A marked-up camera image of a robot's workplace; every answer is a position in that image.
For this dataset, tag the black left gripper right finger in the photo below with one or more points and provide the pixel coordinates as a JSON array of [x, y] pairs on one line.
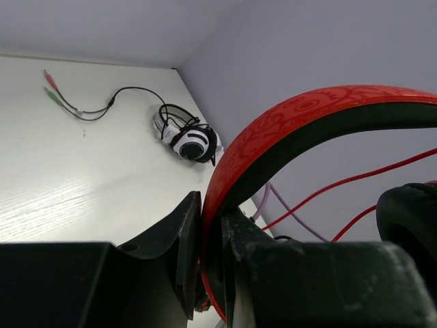
[[291, 284]]

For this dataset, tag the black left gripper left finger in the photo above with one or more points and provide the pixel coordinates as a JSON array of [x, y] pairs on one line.
[[148, 281]]

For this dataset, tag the red black headphones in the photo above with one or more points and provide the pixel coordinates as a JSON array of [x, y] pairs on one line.
[[287, 130]]

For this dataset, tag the white black headphones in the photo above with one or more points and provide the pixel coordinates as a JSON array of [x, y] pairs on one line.
[[187, 136]]

